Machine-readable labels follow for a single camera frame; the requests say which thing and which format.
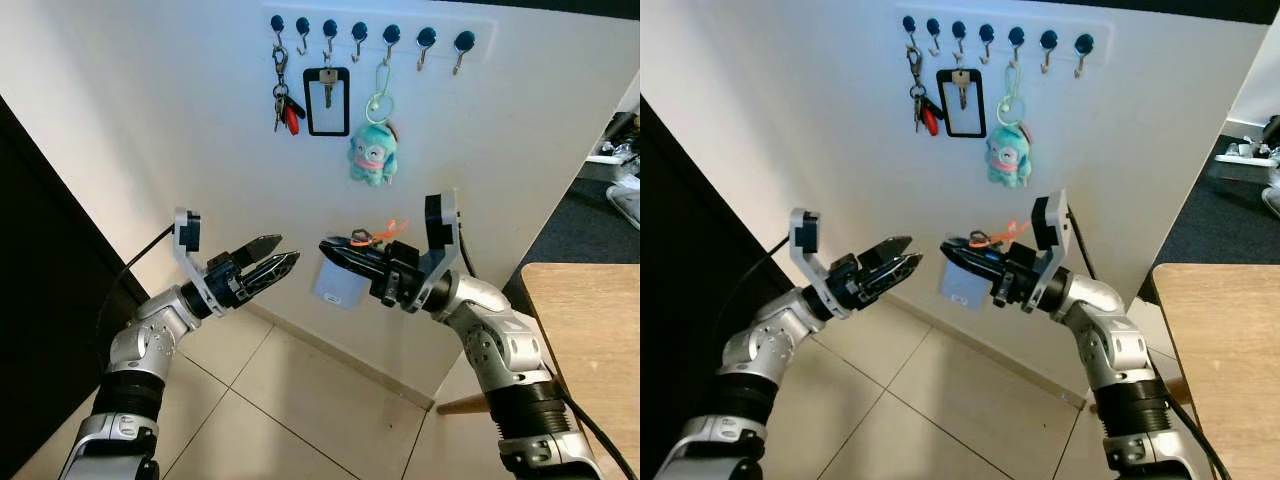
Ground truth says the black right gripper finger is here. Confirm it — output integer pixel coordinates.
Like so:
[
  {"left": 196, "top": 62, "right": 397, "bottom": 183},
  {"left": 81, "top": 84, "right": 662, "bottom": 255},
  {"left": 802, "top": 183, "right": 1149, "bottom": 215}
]
[
  {"left": 318, "top": 236, "right": 393, "bottom": 267},
  {"left": 944, "top": 254, "right": 1004, "bottom": 286},
  {"left": 322, "top": 252, "right": 385, "bottom": 285},
  {"left": 940, "top": 238, "right": 1011, "bottom": 269}
]

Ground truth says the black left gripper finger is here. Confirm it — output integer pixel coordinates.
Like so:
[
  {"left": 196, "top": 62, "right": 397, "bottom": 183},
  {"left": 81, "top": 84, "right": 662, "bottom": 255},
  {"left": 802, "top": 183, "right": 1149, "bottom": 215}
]
[
  {"left": 234, "top": 235, "right": 284, "bottom": 267},
  {"left": 248, "top": 252, "right": 301, "bottom": 297},
  {"left": 870, "top": 254, "right": 925, "bottom": 297},
  {"left": 856, "top": 236, "right": 912, "bottom": 268}
]

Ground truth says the clear card holder orange lanyard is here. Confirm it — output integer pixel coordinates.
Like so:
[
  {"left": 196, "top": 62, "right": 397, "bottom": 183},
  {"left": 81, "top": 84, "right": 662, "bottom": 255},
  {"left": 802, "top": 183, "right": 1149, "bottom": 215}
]
[
  {"left": 938, "top": 218, "right": 1031, "bottom": 309},
  {"left": 312, "top": 218, "right": 411, "bottom": 309}
]

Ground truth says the key bunch red fob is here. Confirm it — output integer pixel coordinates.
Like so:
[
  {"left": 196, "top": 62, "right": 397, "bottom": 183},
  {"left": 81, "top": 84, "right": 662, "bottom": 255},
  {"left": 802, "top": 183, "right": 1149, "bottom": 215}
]
[
  {"left": 272, "top": 45, "right": 307, "bottom": 136},
  {"left": 905, "top": 47, "right": 941, "bottom": 138}
]

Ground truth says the white partition board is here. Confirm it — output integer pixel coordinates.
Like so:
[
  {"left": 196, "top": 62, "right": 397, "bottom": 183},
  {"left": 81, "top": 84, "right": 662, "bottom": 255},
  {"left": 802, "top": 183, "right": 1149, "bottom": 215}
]
[
  {"left": 0, "top": 0, "right": 641, "bottom": 413},
  {"left": 640, "top": 0, "right": 1271, "bottom": 411}
]

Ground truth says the black framed key holder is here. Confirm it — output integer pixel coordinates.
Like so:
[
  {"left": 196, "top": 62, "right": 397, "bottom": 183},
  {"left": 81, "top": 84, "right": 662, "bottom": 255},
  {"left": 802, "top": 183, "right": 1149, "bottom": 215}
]
[
  {"left": 303, "top": 55, "right": 352, "bottom": 138},
  {"left": 936, "top": 58, "right": 988, "bottom": 139}
]

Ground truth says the black panel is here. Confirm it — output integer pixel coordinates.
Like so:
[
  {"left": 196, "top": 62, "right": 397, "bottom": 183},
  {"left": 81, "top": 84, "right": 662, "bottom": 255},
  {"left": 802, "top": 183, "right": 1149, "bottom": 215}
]
[
  {"left": 0, "top": 95, "right": 131, "bottom": 480},
  {"left": 640, "top": 95, "right": 776, "bottom": 480}
]

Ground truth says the dark carpet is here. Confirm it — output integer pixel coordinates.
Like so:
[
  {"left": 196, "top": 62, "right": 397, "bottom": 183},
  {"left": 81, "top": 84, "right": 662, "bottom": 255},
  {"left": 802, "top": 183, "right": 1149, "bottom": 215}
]
[
  {"left": 520, "top": 175, "right": 641, "bottom": 266},
  {"left": 1150, "top": 135, "right": 1280, "bottom": 266}
]

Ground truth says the wooden table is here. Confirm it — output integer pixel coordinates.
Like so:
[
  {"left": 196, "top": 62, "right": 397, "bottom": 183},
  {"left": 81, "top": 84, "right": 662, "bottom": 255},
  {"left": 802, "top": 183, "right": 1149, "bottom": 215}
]
[
  {"left": 437, "top": 262, "right": 641, "bottom": 480},
  {"left": 1088, "top": 262, "right": 1280, "bottom": 480}
]

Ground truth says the white plastic tray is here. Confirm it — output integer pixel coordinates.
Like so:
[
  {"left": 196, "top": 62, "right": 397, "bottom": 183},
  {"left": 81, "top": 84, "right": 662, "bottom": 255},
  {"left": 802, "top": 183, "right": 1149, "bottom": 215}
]
[
  {"left": 1205, "top": 115, "right": 1280, "bottom": 221},
  {"left": 585, "top": 100, "right": 641, "bottom": 233}
]

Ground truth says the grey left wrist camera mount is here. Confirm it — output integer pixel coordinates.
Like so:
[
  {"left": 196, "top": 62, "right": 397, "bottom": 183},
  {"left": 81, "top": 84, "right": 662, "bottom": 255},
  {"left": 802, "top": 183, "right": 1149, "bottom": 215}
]
[
  {"left": 172, "top": 207, "right": 229, "bottom": 319},
  {"left": 788, "top": 207, "right": 847, "bottom": 321}
]

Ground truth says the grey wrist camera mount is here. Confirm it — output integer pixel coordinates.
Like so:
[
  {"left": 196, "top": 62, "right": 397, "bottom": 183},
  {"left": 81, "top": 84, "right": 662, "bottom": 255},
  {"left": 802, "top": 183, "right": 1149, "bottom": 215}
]
[
  {"left": 413, "top": 190, "right": 464, "bottom": 309},
  {"left": 788, "top": 207, "right": 847, "bottom": 321},
  {"left": 172, "top": 207, "right": 229, "bottom": 319},
  {"left": 1028, "top": 188, "right": 1073, "bottom": 313}
]

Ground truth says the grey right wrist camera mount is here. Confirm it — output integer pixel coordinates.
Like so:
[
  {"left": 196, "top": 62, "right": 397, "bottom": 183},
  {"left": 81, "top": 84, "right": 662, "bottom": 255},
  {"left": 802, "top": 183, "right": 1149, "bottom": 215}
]
[
  {"left": 1028, "top": 188, "right": 1073, "bottom": 313},
  {"left": 413, "top": 190, "right": 464, "bottom": 309}
]

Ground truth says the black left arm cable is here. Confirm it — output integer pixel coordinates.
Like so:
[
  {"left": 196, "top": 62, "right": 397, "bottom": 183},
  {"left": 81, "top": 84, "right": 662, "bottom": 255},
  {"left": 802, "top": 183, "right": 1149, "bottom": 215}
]
[
  {"left": 725, "top": 235, "right": 793, "bottom": 331},
  {"left": 97, "top": 225, "right": 176, "bottom": 341}
]

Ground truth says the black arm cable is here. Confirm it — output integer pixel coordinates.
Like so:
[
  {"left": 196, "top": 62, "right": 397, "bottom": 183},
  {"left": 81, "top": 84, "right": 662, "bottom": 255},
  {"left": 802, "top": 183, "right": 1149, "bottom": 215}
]
[
  {"left": 456, "top": 210, "right": 639, "bottom": 480},
  {"left": 725, "top": 235, "right": 793, "bottom": 331},
  {"left": 97, "top": 225, "right": 176, "bottom": 341},
  {"left": 1065, "top": 205, "right": 1236, "bottom": 480}
]

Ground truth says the teal plush keychain green loop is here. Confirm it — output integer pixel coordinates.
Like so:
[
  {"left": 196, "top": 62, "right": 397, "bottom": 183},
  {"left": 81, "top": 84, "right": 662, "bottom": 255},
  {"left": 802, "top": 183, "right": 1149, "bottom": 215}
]
[
  {"left": 985, "top": 62, "right": 1034, "bottom": 190},
  {"left": 347, "top": 60, "right": 401, "bottom": 188}
]

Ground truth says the white hook rail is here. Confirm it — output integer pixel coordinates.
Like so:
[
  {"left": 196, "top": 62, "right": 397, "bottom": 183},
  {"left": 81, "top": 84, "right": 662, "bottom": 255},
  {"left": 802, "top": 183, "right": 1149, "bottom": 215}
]
[
  {"left": 895, "top": 5, "right": 1113, "bottom": 46},
  {"left": 262, "top": 4, "right": 499, "bottom": 43}
]

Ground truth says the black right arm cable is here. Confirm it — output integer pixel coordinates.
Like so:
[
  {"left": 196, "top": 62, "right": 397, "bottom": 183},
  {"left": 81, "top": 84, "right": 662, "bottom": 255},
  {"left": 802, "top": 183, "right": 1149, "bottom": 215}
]
[
  {"left": 1065, "top": 205, "right": 1236, "bottom": 480},
  {"left": 456, "top": 210, "right": 639, "bottom": 480}
]

